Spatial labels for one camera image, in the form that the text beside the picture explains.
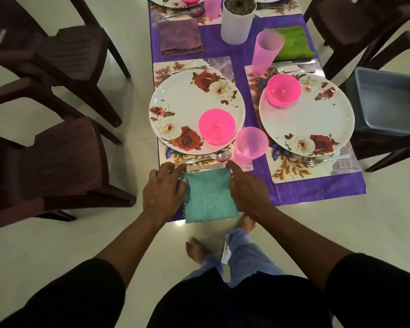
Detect person's right hand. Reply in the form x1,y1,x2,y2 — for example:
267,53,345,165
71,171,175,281
225,160,272,219

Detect person's left hand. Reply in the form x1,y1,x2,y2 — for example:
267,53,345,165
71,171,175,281
142,163,189,226

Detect teal zigzag edged cloth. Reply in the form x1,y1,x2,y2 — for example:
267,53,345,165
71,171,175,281
183,168,239,224

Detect light pink plastic cup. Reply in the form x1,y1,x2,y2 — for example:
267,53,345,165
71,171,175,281
203,0,223,21
251,29,285,77

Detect green ribbed mat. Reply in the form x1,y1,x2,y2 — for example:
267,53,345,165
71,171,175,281
263,26,317,62

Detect pink zigzag edged cloth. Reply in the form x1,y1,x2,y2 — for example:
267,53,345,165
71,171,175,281
157,18,204,59

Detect person's right forearm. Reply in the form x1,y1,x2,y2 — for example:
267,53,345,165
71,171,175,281
256,205,354,291

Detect person's right foot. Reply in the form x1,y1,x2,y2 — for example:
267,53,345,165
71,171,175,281
237,215,257,235

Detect person's foot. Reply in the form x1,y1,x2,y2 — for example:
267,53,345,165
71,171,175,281
237,215,257,235
185,237,211,265

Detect person's light blue trousers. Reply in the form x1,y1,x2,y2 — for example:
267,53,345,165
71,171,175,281
183,228,286,287

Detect person's left foot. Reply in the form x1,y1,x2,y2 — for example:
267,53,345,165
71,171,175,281
185,237,211,265

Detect person's black shirt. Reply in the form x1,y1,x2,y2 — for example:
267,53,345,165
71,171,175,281
0,252,410,328

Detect purple tablecloth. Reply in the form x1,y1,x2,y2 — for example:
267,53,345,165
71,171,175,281
147,0,367,222

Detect brown plastic armchair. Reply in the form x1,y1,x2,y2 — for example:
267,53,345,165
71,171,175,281
303,0,410,81
338,30,410,173
0,78,137,233
0,0,132,128

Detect grey plastic tub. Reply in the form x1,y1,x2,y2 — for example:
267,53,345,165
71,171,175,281
343,67,410,136

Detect green plant in white pot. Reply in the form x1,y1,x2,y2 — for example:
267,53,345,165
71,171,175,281
220,0,257,46

